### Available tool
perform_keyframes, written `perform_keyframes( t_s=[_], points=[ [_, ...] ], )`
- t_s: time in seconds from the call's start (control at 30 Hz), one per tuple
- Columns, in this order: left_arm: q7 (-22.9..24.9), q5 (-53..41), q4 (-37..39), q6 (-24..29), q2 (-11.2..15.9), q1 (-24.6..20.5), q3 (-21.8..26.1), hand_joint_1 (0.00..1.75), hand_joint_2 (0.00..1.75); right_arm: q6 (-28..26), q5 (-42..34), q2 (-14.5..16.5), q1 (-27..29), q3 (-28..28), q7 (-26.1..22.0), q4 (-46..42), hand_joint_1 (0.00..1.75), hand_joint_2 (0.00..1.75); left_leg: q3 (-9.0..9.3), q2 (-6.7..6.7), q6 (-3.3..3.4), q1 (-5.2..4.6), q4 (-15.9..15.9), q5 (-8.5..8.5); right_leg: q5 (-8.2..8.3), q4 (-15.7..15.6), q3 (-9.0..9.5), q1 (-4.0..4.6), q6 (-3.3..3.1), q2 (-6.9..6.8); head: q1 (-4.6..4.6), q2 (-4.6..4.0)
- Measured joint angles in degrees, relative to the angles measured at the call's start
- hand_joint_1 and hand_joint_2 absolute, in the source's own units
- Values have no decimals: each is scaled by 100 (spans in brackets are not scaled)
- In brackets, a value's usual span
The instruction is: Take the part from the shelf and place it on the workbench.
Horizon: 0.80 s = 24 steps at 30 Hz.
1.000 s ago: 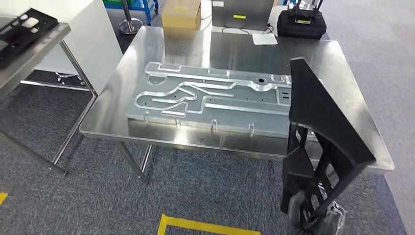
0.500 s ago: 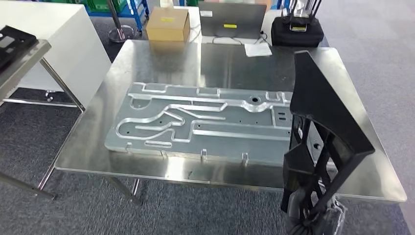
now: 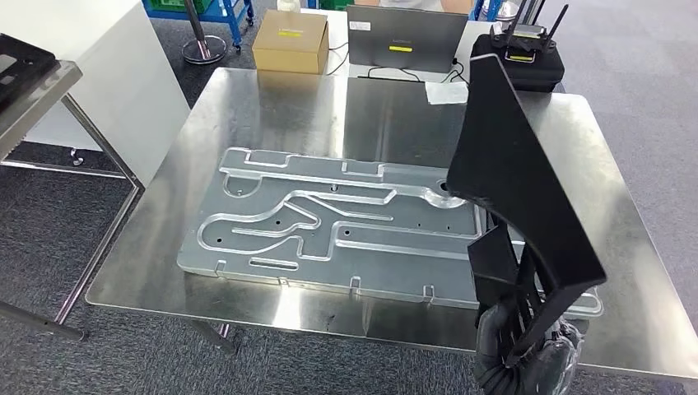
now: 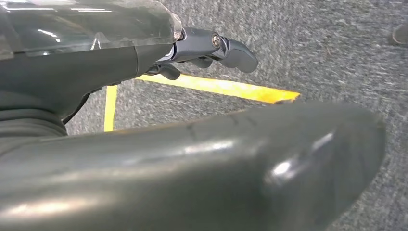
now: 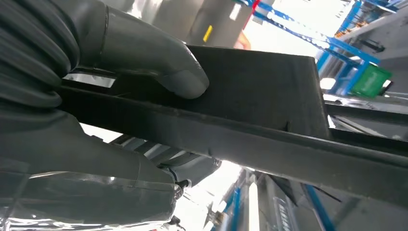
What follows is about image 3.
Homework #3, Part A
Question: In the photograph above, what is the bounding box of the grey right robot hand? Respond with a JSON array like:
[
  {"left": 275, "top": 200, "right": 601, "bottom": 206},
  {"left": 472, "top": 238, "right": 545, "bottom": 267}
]
[{"left": 472, "top": 300, "right": 583, "bottom": 383}]

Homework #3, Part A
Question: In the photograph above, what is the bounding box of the black plastic frame part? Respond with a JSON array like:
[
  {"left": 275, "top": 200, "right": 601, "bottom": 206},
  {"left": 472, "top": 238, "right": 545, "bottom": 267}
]
[
  {"left": 0, "top": 33, "right": 60, "bottom": 110},
  {"left": 445, "top": 53, "right": 608, "bottom": 367}
]

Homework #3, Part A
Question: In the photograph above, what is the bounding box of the stainless steel workbench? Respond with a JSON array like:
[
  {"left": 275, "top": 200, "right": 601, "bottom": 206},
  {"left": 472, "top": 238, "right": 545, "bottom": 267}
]
[{"left": 84, "top": 67, "right": 698, "bottom": 383}]

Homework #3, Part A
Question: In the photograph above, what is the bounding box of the machined aluminium plate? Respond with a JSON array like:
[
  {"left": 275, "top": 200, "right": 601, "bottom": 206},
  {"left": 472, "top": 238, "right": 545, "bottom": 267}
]
[{"left": 175, "top": 146, "right": 605, "bottom": 320}]

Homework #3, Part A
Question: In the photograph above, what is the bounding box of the white paper note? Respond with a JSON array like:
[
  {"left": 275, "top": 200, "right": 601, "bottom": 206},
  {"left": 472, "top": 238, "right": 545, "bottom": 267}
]
[{"left": 425, "top": 80, "right": 470, "bottom": 105}]

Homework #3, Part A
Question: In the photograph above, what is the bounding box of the black carry case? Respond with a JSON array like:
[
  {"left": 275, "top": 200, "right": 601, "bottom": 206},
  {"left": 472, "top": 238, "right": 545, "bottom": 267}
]
[{"left": 470, "top": 33, "right": 566, "bottom": 94}]

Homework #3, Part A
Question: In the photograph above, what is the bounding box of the black controller with antennas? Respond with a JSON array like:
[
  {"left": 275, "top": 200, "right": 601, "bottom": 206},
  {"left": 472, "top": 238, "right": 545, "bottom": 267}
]
[{"left": 489, "top": 0, "right": 570, "bottom": 63}]

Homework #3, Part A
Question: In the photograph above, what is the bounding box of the grey laptop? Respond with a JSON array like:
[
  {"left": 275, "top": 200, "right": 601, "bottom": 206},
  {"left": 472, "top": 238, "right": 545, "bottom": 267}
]
[{"left": 347, "top": 4, "right": 470, "bottom": 75}]

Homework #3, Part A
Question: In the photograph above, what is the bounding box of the person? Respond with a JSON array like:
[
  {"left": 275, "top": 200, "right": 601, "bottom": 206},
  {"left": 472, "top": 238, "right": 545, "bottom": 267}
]
[{"left": 354, "top": 0, "right": 476, "bottom": 15}]

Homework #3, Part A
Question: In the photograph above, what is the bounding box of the brown cardboard box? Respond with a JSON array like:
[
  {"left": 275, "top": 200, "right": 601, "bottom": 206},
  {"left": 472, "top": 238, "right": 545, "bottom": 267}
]
[{"left": 251, "top": 9, "right": 330, "bottom": 76}]

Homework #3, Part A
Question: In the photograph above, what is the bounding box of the stanchion with chrome base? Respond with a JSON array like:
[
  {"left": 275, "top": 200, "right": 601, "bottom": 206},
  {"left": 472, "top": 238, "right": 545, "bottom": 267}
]
[{"left": 180, "top": 0, "right": 228, "bottom": 65}]

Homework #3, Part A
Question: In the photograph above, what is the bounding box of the blue wheeled cart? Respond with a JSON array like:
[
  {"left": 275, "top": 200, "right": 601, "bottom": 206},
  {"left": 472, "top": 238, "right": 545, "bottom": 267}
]
[{"left": 142, "top": 0, "right": 256, "bottom": 53}]

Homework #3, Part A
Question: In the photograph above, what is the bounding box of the green plastic bin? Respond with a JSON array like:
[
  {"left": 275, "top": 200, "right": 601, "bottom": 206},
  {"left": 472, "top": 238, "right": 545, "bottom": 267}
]
[{"left": 150, "top": 0, "right": 215, "bottom": 15}]

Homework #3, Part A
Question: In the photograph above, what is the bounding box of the white cabinet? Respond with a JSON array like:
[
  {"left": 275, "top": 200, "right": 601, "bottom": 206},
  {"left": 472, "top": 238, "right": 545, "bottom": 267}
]
[{"left": 0, "top": 0, "right": 191, "bottom": 188}]

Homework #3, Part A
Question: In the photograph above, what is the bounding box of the stainless steel table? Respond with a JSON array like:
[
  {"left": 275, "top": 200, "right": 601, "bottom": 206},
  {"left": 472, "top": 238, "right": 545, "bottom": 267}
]
[{"left": 0, "top": 32, "right": 146, "bottom": 343}]

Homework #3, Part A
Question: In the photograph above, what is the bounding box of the black cable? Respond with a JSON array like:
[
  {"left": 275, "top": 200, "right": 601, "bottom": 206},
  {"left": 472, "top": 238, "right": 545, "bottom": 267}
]
[
  {"left": 365, "top": 64, "right": 424, "bottom": 84},
  {"left": 327, "top": 40, "right": 350, "bottom": 77}
]

